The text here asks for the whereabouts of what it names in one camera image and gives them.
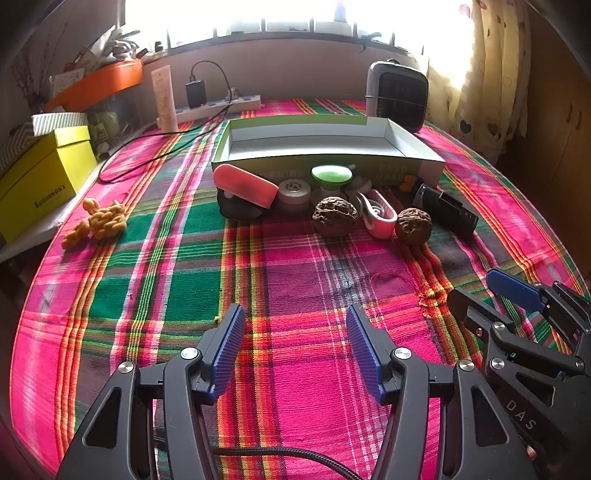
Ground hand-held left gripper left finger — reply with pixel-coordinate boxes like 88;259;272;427
55;304;247;480

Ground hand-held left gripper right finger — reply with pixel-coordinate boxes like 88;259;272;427
345;304;539;480

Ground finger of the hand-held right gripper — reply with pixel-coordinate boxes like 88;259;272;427
447;288;585;377
486;269;591;356

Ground black rectangular device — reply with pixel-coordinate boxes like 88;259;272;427
412;182;478;238

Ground brown walnut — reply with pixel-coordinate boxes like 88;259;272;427
312;196;358;237
396;208;433;243

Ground pink and white clip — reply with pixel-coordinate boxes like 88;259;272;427
353;188;399;239

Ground black round disc device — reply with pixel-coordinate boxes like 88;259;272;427
217;189;266;221

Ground white dome with pin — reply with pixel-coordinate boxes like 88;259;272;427
346;175;374;199

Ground white round device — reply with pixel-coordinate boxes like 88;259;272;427
277;178;312;214

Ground green topped white gadget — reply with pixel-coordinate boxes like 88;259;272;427
310;164;356;206

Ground green and white cardboard tray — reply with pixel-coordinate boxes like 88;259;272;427
211;115;448;188

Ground pink lint brush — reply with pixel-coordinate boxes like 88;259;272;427
213;165;279;209

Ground yellow knitted braid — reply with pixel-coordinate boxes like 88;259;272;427
61;198;127;250

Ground cream heart print curtain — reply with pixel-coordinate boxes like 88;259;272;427
425;0;532;162

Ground grey space heater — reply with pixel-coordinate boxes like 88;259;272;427
365;60;429;134

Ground white power strip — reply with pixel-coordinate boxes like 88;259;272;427
174;93;262;124

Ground yellow cardboard box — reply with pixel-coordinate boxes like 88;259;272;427
0;126;99;244

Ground cream cosmetic tube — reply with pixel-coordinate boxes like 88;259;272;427
151;65;178;134

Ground black charger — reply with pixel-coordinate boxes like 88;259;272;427
185;80;207;110

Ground clear plastic storage bin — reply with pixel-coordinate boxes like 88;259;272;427
88;85;154;153

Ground grey striped box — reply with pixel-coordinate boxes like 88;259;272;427
0;112;89;176

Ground orange plastic tray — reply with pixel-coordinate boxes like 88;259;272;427
45;60;144;113

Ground window with bars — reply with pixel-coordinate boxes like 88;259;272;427
122;0;462;47

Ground dried flower branches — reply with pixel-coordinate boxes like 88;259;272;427
14;28;61;112

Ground black charger cable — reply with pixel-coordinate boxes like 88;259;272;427
98;61;236;184

